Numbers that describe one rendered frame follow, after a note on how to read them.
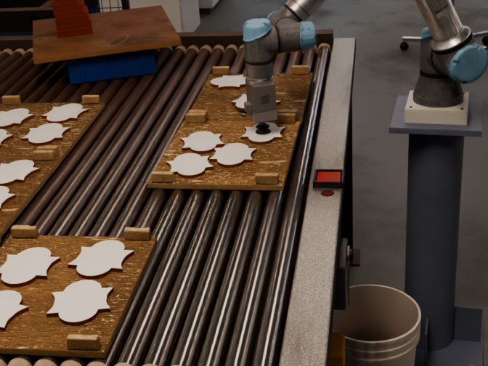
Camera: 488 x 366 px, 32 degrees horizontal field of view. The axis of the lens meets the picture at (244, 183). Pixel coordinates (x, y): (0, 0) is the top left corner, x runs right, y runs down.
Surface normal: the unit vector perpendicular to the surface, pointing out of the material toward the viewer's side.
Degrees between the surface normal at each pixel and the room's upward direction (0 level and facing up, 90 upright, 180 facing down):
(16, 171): 0
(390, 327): 87
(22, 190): 0
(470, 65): 94
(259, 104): 90
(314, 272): 0
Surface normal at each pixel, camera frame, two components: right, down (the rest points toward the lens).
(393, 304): -0.61, 0.34
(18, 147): -0.07, -0.89
